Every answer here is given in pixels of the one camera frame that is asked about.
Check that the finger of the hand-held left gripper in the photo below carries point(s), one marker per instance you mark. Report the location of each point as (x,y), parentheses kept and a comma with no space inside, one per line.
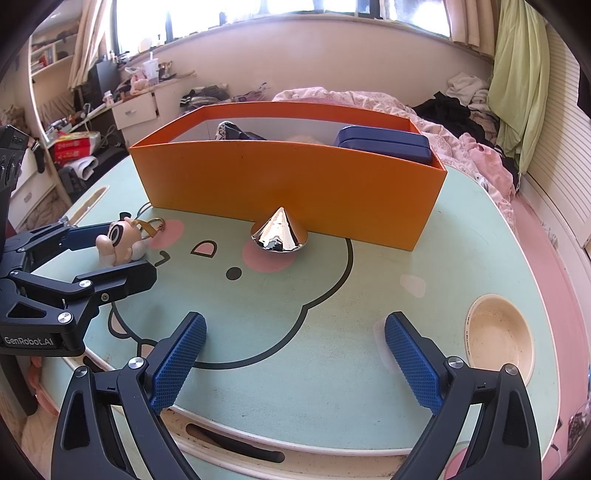
(83,237)
(124,277)

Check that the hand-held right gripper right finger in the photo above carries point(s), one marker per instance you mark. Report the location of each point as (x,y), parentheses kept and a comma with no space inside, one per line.
(415,364)

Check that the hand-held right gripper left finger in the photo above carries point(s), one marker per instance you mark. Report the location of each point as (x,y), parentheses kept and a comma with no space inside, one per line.
(178,364)

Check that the silver cone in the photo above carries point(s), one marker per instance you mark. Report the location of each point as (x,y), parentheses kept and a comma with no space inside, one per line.
(278,230)

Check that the black lace pouch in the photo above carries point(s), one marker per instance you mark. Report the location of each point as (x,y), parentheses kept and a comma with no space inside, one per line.
(235,131)

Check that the orange cardboard box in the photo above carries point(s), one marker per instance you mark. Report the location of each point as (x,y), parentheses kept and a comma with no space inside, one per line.
(286,184)

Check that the blue tin case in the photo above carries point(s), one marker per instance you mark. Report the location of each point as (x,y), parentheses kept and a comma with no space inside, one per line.
(383,143)

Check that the green cartoon desktop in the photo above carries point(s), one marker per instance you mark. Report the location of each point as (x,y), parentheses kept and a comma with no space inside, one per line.
(323,300)

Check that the white drawer cabinet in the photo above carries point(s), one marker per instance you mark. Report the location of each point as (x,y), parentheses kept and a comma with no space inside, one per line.
(32,189)

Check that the red white tissue pack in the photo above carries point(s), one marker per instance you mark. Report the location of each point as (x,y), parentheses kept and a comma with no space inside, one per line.
(76,146)

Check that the white desk drawer unit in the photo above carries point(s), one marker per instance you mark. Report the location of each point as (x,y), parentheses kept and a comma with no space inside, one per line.
(136,108)

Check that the black monitor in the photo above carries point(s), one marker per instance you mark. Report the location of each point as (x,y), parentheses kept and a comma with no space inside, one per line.
(108,81)

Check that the pink bed sheet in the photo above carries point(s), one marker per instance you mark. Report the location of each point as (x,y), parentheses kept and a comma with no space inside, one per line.
(558,286)

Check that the dark patterned pouch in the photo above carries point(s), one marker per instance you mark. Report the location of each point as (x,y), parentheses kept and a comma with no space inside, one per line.
(575,429)

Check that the drink cup with straw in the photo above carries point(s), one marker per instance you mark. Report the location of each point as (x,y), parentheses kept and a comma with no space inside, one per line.
(150,67)

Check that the striped clothing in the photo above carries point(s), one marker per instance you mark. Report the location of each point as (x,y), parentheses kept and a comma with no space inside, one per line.
(203,96)

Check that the beige curtain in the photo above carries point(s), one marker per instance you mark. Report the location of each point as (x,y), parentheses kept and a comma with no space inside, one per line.
(473,25)
(90,41)

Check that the pink floral quilt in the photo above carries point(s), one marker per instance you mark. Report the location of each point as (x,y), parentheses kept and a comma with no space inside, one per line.
(452,147)

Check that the black clothes pile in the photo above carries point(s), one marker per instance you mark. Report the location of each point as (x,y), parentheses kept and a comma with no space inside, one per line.
(443,110)

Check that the white louvered wardrobe door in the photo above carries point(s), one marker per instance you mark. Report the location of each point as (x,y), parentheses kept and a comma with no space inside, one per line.
(561,138)

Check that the white clothes pile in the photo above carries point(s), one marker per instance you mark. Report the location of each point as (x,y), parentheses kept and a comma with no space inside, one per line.
(468,90)

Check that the window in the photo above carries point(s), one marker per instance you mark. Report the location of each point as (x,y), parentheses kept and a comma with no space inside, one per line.
(277,14)

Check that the green curtain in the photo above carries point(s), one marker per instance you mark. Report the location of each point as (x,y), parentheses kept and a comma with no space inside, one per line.
(517,83)

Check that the black hanging garment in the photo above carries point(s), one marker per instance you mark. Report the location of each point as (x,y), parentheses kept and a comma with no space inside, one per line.
(584,85)

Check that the wall bookshelf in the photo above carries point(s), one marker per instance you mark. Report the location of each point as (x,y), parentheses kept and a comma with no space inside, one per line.
(51,55)

